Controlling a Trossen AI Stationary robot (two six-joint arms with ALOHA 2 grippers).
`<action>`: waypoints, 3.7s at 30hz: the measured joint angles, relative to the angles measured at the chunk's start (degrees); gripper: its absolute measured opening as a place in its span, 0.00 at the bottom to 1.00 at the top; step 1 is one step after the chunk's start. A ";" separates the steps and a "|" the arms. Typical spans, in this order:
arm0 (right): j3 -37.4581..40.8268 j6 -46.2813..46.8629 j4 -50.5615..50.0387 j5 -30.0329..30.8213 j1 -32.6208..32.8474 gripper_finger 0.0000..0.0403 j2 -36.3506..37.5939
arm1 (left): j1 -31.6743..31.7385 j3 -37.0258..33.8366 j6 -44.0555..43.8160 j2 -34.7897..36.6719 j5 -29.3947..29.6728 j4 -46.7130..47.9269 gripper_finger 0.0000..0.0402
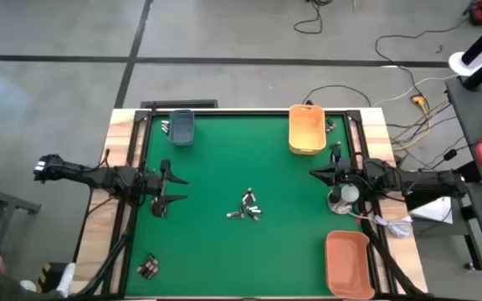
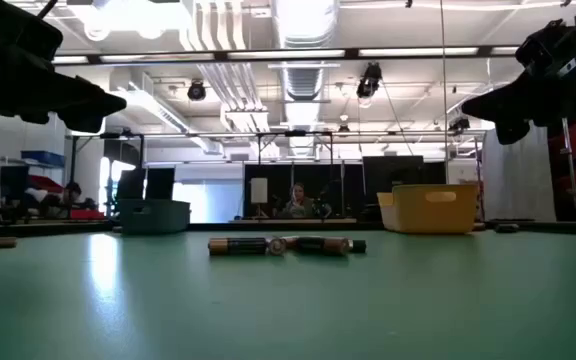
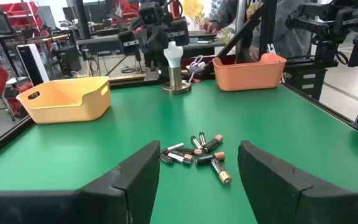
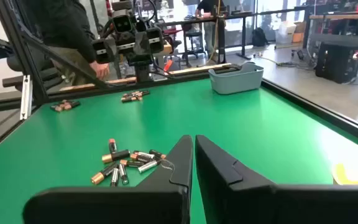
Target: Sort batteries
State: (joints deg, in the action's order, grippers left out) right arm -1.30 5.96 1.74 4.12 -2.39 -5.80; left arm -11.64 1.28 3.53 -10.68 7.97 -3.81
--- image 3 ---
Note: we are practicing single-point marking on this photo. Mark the black copper-top AA battery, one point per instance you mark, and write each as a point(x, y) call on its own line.
point(221, 171)
point(212, 144)
point(208, 158)

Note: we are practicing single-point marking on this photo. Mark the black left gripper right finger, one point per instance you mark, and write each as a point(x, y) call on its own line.
point(291, 202)

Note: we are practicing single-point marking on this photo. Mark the person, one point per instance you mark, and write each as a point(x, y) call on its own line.
point(291, 34)

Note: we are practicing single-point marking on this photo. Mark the orange plastic bin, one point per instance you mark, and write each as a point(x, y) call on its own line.
point(247, 76)

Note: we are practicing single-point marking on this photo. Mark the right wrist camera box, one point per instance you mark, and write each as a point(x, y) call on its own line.
point(148, 14)

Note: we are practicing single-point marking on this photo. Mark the person's hand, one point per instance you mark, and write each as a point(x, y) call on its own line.
point(211, 27)

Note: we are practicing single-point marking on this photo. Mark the neighbouring black robot arm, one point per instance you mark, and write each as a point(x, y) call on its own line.
point(331, 18)

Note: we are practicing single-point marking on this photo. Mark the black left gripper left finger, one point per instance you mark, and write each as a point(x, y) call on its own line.
point(73, 208)

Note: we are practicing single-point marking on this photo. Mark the yellow plastic bin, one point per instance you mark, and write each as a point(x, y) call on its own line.
point(70, 102)

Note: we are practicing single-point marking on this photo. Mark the floral print curtain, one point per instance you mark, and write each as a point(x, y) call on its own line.
point(194, 9)

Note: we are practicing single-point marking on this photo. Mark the red bin rack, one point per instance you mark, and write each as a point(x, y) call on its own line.
point(20, 15)

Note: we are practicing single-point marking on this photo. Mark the white bulb brass lamp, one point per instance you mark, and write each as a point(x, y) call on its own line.
point(175, 77)

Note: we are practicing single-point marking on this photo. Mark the black equipment cabinet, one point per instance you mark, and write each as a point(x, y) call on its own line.
point(306, 81)

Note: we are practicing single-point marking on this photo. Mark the black computer case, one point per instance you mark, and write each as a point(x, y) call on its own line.
point(70, 59)

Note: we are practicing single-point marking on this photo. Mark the red black power station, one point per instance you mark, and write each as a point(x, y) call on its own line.
point(19, 99)

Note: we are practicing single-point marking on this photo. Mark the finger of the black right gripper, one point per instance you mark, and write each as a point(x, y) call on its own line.
point(129, 43)
point(180, 32)

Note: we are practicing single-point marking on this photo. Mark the black work desk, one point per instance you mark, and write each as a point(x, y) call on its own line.
point(104, 43)

